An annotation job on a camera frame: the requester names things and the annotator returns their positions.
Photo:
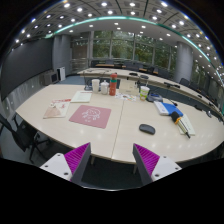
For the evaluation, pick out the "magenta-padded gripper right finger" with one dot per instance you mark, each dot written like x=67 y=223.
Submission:
x=165 y=166

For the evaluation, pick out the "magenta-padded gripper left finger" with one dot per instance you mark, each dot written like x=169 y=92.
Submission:
x=56 y=165

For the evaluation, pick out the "black computer mouse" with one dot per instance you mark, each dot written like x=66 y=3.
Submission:
x=147 y=129

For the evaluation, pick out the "pink mouse pad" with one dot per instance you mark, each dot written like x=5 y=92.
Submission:
x=90 y=116

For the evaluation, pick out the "black office chair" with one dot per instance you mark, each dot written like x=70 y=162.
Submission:
x=20 y=135

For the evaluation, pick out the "red and white magazine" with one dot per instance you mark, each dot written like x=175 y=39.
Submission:
x=57 y=109

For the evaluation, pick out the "blue and white box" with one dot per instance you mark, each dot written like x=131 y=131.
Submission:
x=170 y=108

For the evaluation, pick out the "black conference microphone unit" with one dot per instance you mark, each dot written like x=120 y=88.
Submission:
x=154 y=97

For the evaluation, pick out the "white booklet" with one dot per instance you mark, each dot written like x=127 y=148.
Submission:
x=81 y=96

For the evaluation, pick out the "green printed paper cup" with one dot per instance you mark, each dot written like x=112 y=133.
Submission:
x=144 y=94

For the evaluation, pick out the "colourful leaflet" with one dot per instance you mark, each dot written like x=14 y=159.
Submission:
x=126 y=97

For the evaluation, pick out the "dark conference chairs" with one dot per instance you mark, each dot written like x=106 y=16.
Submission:
x=184 y=82

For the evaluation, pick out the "white cardboard box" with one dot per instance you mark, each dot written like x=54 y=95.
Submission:
x=128 y=86

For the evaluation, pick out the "white paper cup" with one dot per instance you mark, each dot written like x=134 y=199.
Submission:
x=95 y=86

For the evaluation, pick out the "white mug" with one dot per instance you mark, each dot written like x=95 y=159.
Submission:
x=104 y=88

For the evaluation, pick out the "white standing appliance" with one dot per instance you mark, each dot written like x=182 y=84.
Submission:
x=62 y=73

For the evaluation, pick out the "red drink bottle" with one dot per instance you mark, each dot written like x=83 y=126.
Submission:
x=113 y=86

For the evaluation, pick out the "ceiling lights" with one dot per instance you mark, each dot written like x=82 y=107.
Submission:
x=104 y=4

